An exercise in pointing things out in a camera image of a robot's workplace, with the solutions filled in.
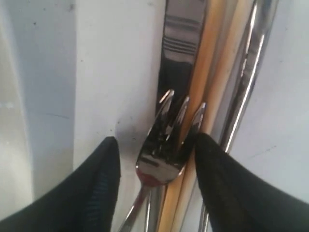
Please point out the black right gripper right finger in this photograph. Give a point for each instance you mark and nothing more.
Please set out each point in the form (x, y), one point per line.
(239, 201)

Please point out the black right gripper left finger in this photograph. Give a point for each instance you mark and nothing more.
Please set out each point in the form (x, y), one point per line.
(84, 202)

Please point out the stainless steel fork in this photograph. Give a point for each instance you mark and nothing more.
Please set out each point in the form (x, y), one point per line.
(163, 155)

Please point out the stainless steel spoon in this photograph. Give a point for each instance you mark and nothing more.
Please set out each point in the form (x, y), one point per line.
(244, 49)

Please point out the wooden chopstick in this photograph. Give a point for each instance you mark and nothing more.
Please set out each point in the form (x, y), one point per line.
(224, 72)
(207, 84)

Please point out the stainless steel table knife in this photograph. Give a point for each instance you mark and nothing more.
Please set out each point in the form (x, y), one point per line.
(182, 29)

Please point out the white square plate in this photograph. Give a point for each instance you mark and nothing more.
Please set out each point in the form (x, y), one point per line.
(16, 190)

